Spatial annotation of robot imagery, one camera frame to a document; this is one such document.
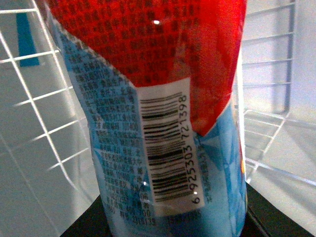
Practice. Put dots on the white chest freezer body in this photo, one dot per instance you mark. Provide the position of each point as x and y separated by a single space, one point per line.
45 187

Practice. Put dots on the white wire freezer basket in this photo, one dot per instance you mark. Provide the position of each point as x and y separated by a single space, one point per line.
289 61

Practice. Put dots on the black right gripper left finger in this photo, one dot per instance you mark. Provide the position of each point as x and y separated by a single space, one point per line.
92 223

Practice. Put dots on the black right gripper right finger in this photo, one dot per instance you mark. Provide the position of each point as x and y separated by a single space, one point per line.
265 220

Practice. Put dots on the red blue drink bottle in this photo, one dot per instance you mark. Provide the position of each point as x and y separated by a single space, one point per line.
184 176

